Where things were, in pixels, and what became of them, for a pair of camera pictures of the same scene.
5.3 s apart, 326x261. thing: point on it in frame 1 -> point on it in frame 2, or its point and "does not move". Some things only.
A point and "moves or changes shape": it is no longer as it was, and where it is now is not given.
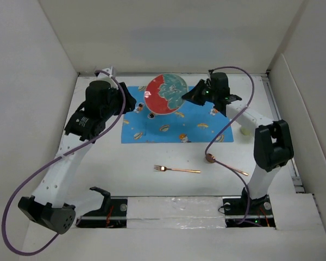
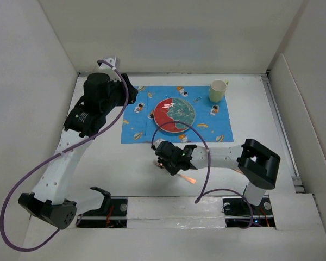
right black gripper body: (213, 94) -> (170, 166)
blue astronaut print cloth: (193, 124) does not move
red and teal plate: (163, 93) -> (171, 109)
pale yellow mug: (245, 131) moves or changes shape
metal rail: (172, 217) does not move
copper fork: (162, 168) moves or changes shape
